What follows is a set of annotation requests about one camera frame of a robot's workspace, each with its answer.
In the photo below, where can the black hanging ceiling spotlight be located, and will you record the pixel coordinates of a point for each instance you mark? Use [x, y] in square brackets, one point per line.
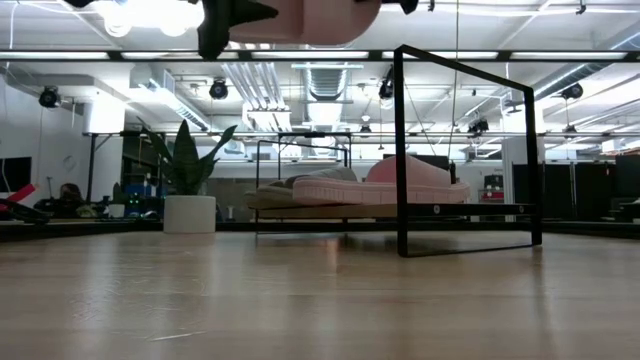
[48, 96]
[218, 89]
[572, 91]
[479, 126]
[386, 90]

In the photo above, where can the silver ribbed ceiling duct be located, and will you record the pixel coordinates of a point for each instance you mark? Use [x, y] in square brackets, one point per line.
[325, 82]

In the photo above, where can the black wall screen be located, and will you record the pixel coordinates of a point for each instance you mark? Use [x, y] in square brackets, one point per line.
[15, 175]

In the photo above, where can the black room partition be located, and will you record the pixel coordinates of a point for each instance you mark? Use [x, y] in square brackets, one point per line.
[575, 190]

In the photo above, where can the person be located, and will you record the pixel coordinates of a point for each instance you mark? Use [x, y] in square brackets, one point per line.
[70, 200]

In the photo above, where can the red flat object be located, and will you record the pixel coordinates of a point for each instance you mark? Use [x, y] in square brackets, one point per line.
[22, 192]

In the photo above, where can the pink rubber slide sandal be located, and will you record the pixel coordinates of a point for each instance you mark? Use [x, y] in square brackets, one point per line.
[380, 192]
[320, 20]

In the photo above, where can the wooden shelf with black frame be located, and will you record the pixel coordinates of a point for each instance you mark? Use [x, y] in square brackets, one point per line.
[325, 212]

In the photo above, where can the snake plant in white pot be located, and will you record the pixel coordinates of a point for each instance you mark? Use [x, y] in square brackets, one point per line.
[190, 215]

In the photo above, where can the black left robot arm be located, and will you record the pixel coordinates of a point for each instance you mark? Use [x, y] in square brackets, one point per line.
[77, 2]

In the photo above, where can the small cactus in white pot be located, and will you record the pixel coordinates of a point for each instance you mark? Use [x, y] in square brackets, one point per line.
[116, 210]

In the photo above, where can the black aluminium rig frame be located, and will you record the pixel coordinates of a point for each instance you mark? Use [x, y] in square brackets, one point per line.
[575, 229]

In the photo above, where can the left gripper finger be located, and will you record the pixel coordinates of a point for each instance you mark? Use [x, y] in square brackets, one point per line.
[250, 10]

